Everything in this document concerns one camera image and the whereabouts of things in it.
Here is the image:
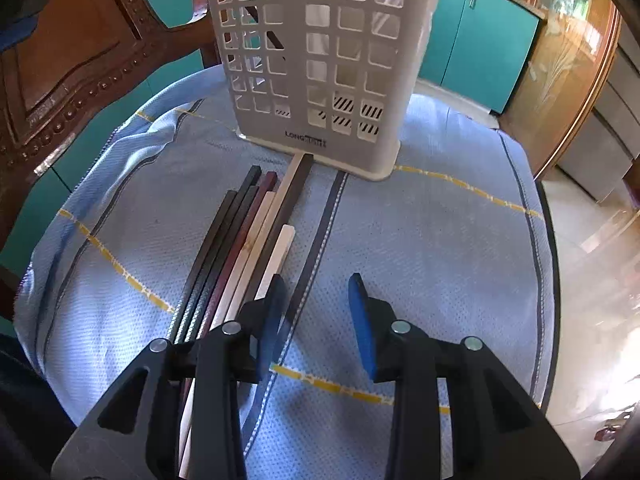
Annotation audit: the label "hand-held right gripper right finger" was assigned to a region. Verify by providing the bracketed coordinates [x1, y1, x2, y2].
[347, 272, 583, 480]

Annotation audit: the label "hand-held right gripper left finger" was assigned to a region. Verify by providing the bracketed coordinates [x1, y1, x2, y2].
[50, 274, 288, 480]

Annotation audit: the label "dark brown chopstick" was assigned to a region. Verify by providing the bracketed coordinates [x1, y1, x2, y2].
[190, 186, 261, 343]
[235, 0, 286, 51]

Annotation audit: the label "black chopstick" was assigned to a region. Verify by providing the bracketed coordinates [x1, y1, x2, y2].
[177, 165, 262, 345]
[167, 190, 238, 345]

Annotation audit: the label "maroon chopstick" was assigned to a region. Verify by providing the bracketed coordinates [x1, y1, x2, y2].
[180, 171, 278, 411]

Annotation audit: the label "beige and brown chopstick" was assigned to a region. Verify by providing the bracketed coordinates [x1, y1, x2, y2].
[252, 154, 315, 301]

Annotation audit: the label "white plastic utensil holder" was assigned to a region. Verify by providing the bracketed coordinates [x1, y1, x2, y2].
[200, 0, 446, 182]

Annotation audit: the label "blue checked table cloth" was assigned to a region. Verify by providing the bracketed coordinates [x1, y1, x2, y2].
[14, 67, 558, 480]

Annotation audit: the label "teal kitchen cabinets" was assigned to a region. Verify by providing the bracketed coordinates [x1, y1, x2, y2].
[417, 0, 542, 115]

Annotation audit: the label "grey refrigerator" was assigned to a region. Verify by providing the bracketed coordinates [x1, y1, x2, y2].
[555, 35, 640, 201]

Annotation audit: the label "wood framed glass door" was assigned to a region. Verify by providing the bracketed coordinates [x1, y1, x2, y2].
[500, 0, 626, 176]

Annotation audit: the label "carved wooden chair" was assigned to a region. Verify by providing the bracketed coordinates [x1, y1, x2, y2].
[0, 0, 223, 311]

